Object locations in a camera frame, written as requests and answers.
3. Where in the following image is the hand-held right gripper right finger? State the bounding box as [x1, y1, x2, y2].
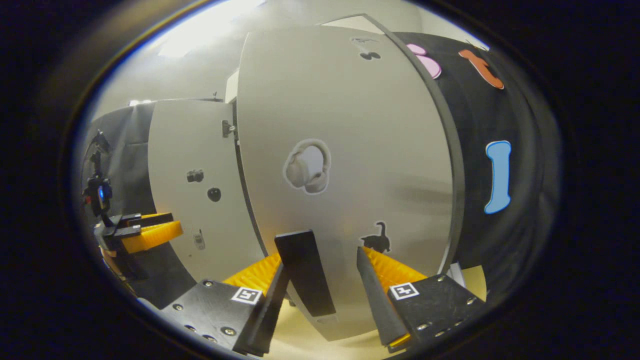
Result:
[356, 246, 486, 353]

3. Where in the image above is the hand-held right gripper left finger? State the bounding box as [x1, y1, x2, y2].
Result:
[160, 252, 291, 357]

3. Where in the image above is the white shoe cabinet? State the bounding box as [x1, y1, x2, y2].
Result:
[148, 14, 466, 342]

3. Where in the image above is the black door handle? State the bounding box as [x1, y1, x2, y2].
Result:
[274, 230, 337, 317]

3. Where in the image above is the white cabinet door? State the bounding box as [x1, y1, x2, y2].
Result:
[236, 25, 466, 342]
[148, 99, 266, 283]

